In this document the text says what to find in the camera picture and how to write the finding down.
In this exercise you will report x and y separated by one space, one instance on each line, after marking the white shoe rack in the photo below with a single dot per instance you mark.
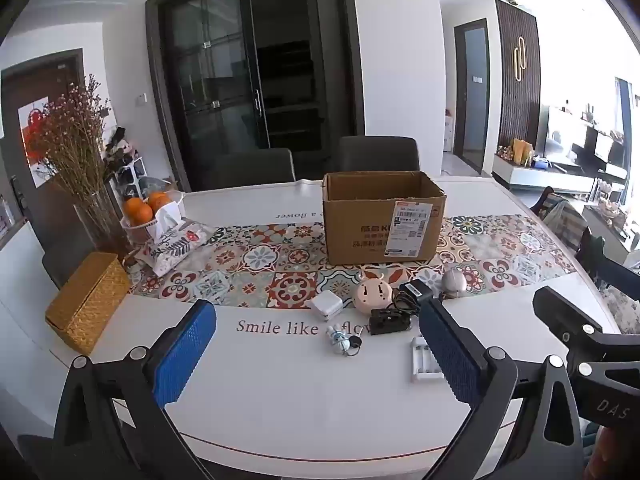
127 170

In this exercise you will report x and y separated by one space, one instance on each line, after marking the white charger plug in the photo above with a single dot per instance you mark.
326 306

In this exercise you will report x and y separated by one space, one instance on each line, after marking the orange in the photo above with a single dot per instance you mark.
159 200
137 211

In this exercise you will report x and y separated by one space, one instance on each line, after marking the white tissue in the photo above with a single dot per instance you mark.
167 217

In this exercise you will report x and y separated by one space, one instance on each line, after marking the chair with patterned cushion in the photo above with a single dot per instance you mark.
562 220

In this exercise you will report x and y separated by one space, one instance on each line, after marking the glass vase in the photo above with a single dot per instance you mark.
100 225

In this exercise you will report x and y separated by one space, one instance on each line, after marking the black rectangular device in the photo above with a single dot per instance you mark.
387 321

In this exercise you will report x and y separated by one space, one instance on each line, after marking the brown cardboard box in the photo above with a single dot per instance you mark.
360 230

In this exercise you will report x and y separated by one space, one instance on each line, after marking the floral fabric tissue box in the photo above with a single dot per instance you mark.
175 250

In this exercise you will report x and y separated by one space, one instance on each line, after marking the pink round gadget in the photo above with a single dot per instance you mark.
374 295

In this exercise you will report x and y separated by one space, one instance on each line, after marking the yellow woven box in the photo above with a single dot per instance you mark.
85 300

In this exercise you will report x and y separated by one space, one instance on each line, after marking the white battery case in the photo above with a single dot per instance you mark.
420 360

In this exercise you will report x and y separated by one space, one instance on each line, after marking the white fruit basket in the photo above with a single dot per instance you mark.
134 232

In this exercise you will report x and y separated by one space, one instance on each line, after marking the patterned tile table runner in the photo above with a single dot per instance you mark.
280 270

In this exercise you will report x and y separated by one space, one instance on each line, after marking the dark slatted wall panel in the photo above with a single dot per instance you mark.
525 110

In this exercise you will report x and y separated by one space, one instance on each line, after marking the dark glass sliding door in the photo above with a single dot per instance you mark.
260 70

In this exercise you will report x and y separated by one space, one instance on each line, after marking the grey dining chair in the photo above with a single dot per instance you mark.
250 170
37 457
65 267
377 154

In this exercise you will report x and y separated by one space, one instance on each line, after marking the white television cabinet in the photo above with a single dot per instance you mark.
530 175

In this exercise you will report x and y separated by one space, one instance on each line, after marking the dried flower bunch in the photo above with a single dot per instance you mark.
70 135

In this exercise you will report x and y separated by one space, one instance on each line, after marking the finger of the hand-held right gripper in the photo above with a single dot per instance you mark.
560 310

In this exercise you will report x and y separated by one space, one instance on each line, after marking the grey round gadget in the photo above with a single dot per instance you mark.
454 282

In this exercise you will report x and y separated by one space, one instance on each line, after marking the dark framed glass door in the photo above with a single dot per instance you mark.
472 95

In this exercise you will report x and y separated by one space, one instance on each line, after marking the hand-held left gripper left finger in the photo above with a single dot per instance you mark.
185 352

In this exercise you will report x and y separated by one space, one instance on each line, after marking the brown wooden door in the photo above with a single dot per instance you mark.
30 85

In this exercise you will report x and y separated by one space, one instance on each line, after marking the red door poster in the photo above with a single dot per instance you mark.
35 160

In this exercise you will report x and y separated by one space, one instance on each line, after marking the dark chair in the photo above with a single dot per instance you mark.
610 270

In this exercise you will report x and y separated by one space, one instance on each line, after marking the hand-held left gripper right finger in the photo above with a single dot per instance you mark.
445 355

